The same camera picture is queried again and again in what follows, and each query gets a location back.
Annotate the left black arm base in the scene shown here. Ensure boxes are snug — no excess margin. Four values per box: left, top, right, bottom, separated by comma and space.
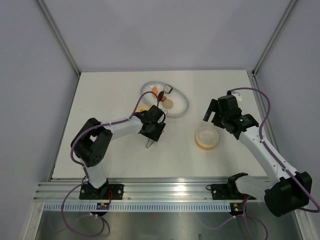
79, 183, 124, 200

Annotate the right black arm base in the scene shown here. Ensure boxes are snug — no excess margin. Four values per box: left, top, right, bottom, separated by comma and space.
205, 183, 247, 201

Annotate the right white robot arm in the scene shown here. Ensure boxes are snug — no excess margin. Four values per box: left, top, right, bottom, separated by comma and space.
203, 95, 312, 217

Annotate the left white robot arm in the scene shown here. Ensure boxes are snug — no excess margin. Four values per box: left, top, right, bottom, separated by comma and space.
70, 113, 166, 199

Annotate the cream lunch box lid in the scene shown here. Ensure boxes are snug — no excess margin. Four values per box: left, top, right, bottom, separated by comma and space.
136, 103, 151, 112

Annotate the round cream lunch box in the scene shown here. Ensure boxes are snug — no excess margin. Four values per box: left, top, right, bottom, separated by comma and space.
195, 126, 219, 150

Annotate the round beige cookie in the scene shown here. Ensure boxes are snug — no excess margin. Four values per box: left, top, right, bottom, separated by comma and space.
162, 99, 173, 109

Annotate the white oval plate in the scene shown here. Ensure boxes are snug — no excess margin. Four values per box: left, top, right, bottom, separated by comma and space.
140, 80, 190, 118

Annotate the dark brown food piece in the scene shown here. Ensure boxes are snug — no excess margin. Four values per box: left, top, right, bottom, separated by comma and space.
157, 91, 164, 101

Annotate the white black sushi piece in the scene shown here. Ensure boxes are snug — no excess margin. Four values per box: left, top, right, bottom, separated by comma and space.
163, 85, 173, 94

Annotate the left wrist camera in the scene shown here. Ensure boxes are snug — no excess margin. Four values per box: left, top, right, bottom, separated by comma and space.
143, 105, 166, 123

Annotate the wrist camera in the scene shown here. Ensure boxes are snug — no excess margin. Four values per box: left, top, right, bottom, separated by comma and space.
143, 105, 166, 123
226, 90, 243, 103

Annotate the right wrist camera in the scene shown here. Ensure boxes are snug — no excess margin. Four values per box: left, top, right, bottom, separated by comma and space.
226, 90, 243, 103

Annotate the aluminium front rail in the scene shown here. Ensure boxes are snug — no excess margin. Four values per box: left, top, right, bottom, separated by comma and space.
33, 177, 228, 202

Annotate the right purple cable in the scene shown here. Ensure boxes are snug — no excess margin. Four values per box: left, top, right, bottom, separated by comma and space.
199, 87, 320, 240

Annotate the purple cable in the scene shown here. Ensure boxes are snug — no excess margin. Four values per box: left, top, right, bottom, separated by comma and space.
60, 90, 162, 237
199, 87, 320, 240

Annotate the white slotted cable duct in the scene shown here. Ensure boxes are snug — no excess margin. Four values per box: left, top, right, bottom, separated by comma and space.
44, 202, 231, 213

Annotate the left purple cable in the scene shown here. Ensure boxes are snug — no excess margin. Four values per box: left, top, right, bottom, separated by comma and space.
60, 90, 162, 237

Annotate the right aluminium frame post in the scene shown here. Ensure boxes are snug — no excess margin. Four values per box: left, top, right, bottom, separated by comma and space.
252, 0, 299, 77

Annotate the aluminium frame post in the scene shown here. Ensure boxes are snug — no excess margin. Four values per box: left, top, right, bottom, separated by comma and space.
252, 0, 299, 77
35, 0, 81, 78

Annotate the left aluminium frame post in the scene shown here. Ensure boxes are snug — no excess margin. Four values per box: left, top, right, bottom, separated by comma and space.
35, 0, 81, 78

